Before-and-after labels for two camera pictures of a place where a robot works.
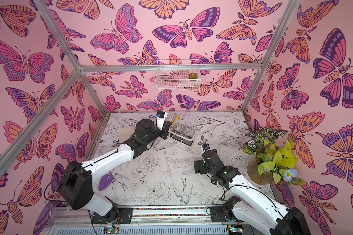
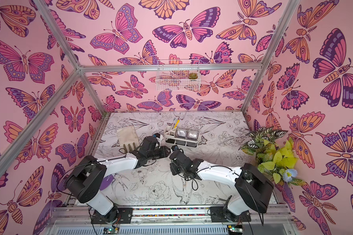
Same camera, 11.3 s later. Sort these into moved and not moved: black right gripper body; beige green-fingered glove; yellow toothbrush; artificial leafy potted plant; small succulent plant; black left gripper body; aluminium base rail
Moved: yellow toothbrush; black left gripper body; black right gripper body
Not moved: artificial leafy potted plant; small succulent plant; beige green-fingered glove; aluminium base rail
